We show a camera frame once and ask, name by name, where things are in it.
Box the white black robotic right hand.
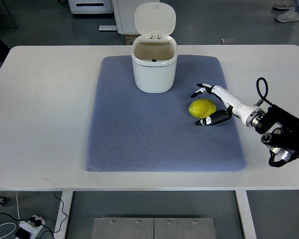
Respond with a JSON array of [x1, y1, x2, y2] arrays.
[[191, 84, 265, 127]]

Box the yellow lemon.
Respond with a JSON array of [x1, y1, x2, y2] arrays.
[[188, 99, 216, 119]]

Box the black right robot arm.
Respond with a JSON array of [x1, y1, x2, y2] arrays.
[[252, 105, 299, 167]]

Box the white trash bin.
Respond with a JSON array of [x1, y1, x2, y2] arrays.
[[132, 32, 178, 93]]

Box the white trash bin lid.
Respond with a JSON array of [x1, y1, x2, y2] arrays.
[[135, 2, 176, 38]]

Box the grey floor socket plate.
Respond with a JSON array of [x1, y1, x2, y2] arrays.
[[221, 37, 235, 45]]

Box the white table leg right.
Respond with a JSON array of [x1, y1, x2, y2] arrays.
[[235, 190, 257, 239]]

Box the white table leg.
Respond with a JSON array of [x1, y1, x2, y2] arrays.
[[54, 191, 73, 239], [235, 190, 257, 239]]

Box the white sneaker near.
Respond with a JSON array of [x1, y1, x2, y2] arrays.
[[276, 8, 299, 23]]

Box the white sneaker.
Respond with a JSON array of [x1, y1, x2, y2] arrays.
[[273, 0, 293, 10], [276, 8, 299, 23]]

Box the white sneaker far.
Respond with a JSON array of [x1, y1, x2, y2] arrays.
[[273, 0, 293, 10]]

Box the blue textured mat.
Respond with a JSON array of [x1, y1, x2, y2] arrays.
[[84, 55, 245, 172]]

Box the cardboard box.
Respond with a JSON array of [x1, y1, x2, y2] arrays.
[[125, 35, 138, 45]]

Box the grey metal floor plate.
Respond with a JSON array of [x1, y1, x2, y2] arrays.
[[92, 218, 216, 239]]

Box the white table leg left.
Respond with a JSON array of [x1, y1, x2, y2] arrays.
[[54, 191, 73, 239]]

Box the white appliance with black slot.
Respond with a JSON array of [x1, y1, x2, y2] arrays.
[[68, 0, 114, 16]]

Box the white power strip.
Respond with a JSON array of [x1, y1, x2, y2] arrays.
[[19, 215, 45, 239]]

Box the black power adapter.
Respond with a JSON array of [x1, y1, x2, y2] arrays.
[[15, 228, 31, 239]]

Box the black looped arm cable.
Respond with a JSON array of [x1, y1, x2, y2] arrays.
[[256, 77, 277, 108]]

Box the black power cable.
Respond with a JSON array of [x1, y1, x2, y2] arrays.
[[0, 191, 68, 239]]

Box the white cable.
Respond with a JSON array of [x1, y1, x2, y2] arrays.
[[0, 191, 22, 239]]

